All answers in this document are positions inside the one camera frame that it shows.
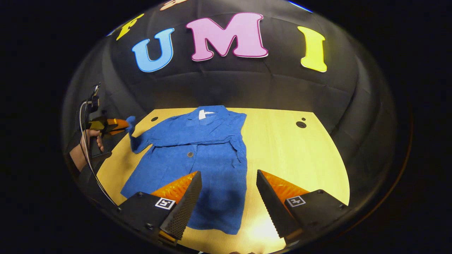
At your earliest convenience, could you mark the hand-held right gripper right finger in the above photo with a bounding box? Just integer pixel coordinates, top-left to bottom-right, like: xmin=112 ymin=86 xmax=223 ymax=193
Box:
xmin=256 ymin=169 xmax=350 ymax=246

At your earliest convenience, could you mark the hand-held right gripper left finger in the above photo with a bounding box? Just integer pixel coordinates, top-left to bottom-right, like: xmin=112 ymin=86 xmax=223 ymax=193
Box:
xmin=118 ymin=171 xmax=202 ymax=246

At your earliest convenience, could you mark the blue button shirt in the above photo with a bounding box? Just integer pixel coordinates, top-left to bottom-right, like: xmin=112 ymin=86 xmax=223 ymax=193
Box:
xmin=121 ymin=105 xmax=248 ymax=235

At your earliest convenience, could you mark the thin grey cable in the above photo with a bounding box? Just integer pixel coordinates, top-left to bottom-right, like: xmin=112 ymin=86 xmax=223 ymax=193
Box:
xmin=79 ymin=101 xmax=118 ymax=207

